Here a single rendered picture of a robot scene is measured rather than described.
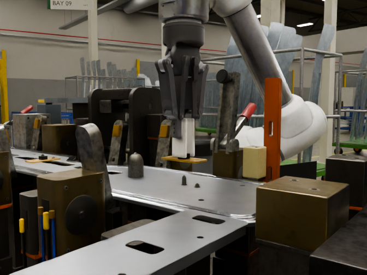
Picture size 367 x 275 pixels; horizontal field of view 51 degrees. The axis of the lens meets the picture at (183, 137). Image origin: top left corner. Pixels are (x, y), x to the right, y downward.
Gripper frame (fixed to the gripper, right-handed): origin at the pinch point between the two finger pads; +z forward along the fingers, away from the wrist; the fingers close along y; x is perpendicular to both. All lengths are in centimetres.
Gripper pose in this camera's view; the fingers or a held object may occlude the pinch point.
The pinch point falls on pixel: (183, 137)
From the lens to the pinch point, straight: 70.1
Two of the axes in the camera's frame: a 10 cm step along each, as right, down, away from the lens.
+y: -6.2, 0.7, -7.8
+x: 7.9, 0.6, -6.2
